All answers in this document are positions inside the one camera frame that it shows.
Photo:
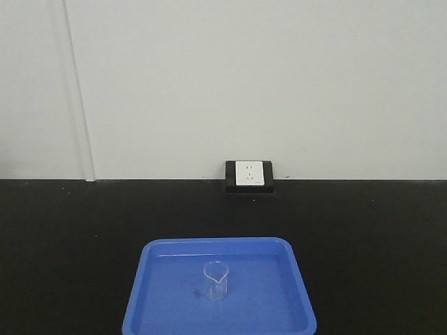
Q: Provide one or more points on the white wall power socket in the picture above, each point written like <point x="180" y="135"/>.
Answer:
<point x="249" y="173"/>

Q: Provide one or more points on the blue plastic tray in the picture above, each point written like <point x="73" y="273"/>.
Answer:
<point x="266" y="292"/>

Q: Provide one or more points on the black socket mounting box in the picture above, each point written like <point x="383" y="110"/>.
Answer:
<point x="231" y="187"/>

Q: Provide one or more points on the clear glass beaker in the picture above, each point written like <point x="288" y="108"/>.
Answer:
<point x="216" y="279"/>

